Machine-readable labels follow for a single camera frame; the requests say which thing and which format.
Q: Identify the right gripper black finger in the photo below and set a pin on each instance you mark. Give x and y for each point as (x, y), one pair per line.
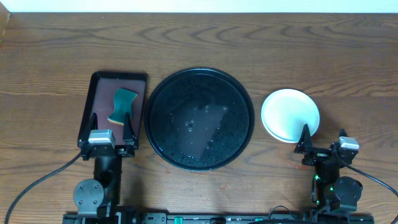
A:
(305, 138)
(342, 133)

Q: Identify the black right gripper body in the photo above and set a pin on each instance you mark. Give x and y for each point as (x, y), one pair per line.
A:
(317, 157)

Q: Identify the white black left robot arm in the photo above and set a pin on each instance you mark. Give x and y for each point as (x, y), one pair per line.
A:
(97, 199)

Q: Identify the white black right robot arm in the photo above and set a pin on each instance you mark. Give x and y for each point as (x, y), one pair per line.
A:
(332, 193)

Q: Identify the green yellow sponge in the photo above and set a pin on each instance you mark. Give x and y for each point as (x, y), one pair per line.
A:
(123, 100)

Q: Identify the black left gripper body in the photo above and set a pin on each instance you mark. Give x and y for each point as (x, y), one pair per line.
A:
(125, 155)

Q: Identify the mint plate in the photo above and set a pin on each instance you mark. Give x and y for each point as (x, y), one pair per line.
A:
(290, 141)
(286, 111)

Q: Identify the round black tray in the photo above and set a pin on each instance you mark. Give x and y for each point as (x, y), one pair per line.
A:
(199, 119)

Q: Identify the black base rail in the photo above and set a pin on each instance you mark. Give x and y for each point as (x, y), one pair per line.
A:
(217, 218)

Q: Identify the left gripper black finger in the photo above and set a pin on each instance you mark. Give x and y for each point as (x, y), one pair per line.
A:
(128, 132)
(92, 125)

